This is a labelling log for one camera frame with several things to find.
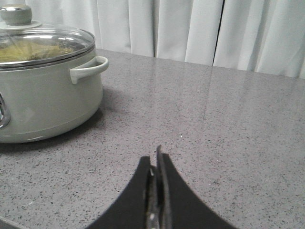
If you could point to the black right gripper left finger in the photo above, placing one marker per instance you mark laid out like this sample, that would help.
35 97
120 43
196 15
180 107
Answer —
136 206

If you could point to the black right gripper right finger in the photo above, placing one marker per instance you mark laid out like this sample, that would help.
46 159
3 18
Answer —
180 206

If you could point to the glass pot lid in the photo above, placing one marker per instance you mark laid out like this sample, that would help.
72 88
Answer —
25 42

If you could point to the pale green electric pot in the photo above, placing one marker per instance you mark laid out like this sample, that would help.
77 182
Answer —
49 100

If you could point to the white curtain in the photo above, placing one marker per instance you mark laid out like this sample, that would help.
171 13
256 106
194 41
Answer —
266 36

